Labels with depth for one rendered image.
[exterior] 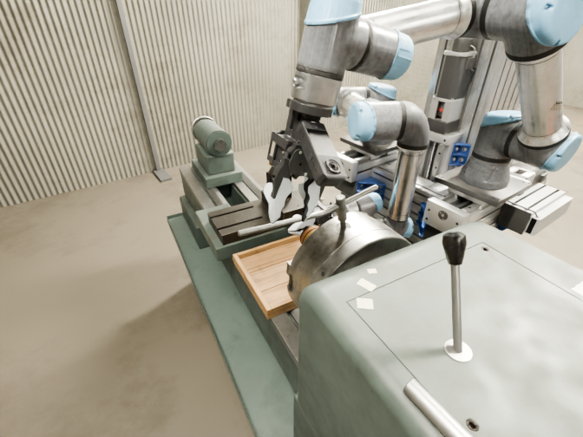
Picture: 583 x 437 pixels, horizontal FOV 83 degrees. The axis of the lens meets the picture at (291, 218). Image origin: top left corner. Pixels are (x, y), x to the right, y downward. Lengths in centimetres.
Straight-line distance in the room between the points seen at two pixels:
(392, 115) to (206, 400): 157
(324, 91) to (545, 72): 57
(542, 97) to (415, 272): 55
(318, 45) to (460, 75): 91
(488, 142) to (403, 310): 76
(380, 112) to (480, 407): 77
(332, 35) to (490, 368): 50
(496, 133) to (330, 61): 77
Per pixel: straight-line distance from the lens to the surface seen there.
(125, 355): 223
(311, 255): 76
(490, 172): 124
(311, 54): 53
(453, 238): 50
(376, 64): 59
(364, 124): 101
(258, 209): 135
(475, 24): 92
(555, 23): 86
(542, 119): 106
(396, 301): 59
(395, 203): 119
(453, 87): 138
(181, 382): 202
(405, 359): 52
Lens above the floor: 167
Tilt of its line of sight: 33 degrees down
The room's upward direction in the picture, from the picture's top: straight up
